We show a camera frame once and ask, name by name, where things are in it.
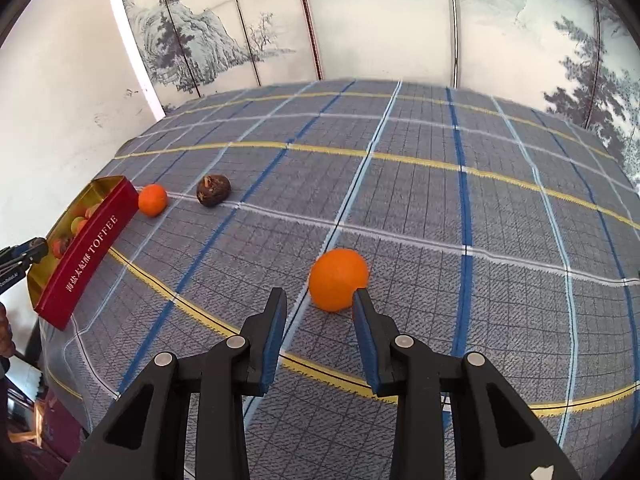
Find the blue plaid tablecloth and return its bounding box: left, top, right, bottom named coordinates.
left=40, top=78, right=640, bottom=480

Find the person's left hand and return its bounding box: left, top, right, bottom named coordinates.
left=0, top=304, right=12, bottom=358

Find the large orange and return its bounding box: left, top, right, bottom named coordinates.
left=308, top=248, right=371, bottom=313

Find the dark brown mangosteen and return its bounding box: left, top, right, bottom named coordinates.
left=196, top=174, right=232, bottom=208

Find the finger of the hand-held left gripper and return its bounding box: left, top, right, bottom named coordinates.
left=0, top=237, right=50, bottom=268

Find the wooden furniture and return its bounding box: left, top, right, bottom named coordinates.
left=0, top=360, right=56, bottom=448

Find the small orange tangerine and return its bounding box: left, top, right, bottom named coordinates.
left=137, top=184, right=169, bottom=218

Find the red and gold tin box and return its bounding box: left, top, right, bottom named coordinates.
left=27, top=175, right=140, bottom=332

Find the landscape painted folding screen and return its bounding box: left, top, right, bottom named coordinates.
left=115, top=0, right=640, bottom=186

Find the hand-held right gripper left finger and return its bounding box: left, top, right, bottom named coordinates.
left=60, top=287, right=289, bottom=480

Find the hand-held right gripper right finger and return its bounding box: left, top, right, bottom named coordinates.
left=352, top=287, right=586, bottom=480

